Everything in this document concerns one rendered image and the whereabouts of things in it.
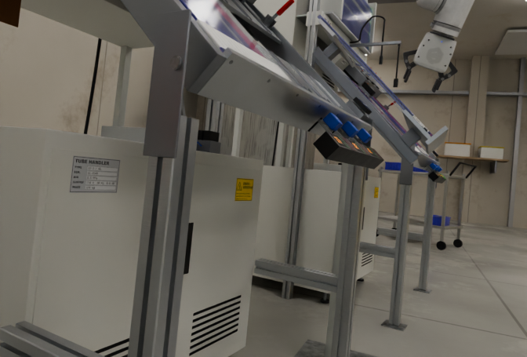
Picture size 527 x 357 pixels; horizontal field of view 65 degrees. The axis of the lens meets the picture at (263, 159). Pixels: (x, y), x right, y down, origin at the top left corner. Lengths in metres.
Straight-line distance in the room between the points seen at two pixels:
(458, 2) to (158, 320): 1.16
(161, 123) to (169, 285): 0.19
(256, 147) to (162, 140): 4.34
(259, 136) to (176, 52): 4.33
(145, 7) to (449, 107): 8.95
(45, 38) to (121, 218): 3.29
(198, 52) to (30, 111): 3.41
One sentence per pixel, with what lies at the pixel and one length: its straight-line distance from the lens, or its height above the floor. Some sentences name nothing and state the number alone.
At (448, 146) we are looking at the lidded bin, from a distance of 8.67.
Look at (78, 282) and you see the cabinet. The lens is 0.82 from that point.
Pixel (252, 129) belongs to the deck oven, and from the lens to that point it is 4.86.
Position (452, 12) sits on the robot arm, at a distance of 1.37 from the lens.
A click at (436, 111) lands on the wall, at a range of 9.39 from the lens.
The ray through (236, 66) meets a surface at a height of 0.72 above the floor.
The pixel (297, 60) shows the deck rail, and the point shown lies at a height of 0.92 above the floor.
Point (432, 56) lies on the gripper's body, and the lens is 1.38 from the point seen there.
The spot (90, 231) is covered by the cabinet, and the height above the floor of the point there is 0.45.
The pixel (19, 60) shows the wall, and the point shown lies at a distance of 3.87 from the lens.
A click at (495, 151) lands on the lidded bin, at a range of 8.76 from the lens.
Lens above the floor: 0.58
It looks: 2 degrees up
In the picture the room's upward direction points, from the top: 6 degrees clockwise
